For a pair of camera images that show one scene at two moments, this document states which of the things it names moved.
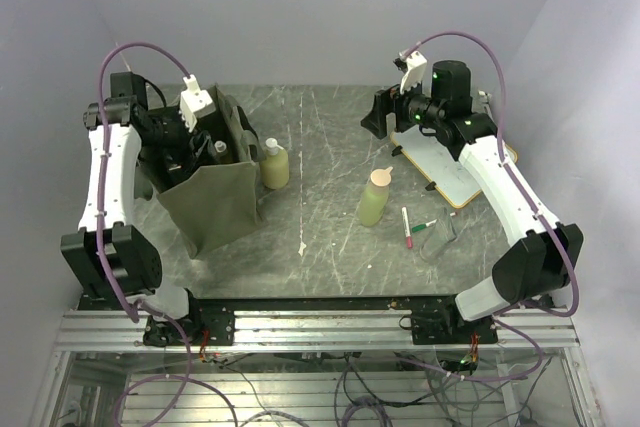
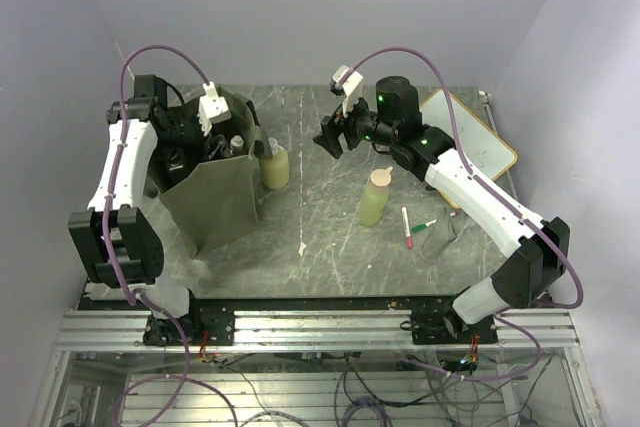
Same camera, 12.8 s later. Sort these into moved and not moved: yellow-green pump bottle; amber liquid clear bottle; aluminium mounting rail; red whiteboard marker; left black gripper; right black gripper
Moved: amber liquid clear bottle; right black gripper
Not moved: yellow-green pump bottle; aluminium mounting rail; red whiteboard marker; left black gripper
